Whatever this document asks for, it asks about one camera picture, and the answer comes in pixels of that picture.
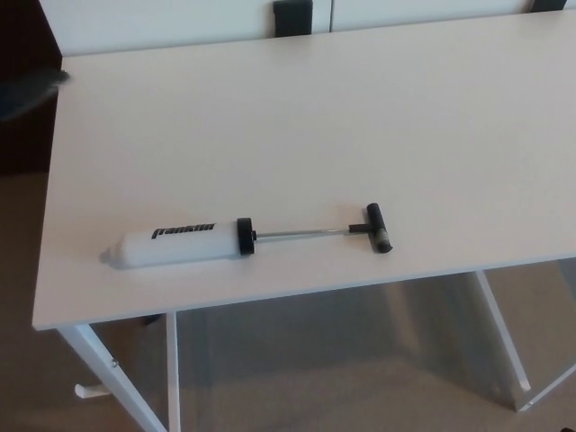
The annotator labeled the blurred grey blue cloth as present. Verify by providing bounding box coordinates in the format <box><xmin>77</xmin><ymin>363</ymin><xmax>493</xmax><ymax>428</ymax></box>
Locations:
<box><xmin>0</xmin><ymin>67</ymin><xmax>72</xmax><ymax>122</ymax></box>

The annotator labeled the white air pump black handle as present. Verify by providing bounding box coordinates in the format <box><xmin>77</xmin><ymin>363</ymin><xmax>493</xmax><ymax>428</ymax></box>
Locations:
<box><xmin>98</xmin><ymin>202</ymin><xmax>395</xmax><ymax>272</ymax></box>

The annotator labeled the white cabinet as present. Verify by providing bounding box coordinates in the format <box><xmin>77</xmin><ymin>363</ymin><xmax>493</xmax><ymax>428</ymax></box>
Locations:
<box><xmin>38</xmin><ymin>0</ymin><xmax>576</xmax><ymax>59</ymax></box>

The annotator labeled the black cabinet handle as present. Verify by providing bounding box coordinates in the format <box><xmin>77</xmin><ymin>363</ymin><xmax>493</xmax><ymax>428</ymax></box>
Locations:
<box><xmin>273</xmin><ymin>0</ymin><xmax>312</xmax><ymax>37</ymax></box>
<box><xmin>530</xmin><ymin>0</ymin><xmax>569</xmax><ymax>14</ymax></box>

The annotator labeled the white desk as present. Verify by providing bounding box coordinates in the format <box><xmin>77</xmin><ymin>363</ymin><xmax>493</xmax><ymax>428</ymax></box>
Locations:
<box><xmin>31</xmin><ymin>9</ymin><xmax>576</xmax><ymax>432</ymax></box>

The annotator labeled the white hook on desk leg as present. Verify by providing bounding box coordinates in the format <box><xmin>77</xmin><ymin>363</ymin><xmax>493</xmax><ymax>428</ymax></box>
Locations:
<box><xmin>74</xmin><ymin>382</ymin><xmax>107</xmax><ymax>400</ymax></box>

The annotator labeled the dark brown panel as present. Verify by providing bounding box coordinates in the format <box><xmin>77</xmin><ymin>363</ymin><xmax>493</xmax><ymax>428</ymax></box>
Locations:
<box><xmin>0</xmin><ymin>0</ymin><xmax>64</xmax><ymax>181</ymax></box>

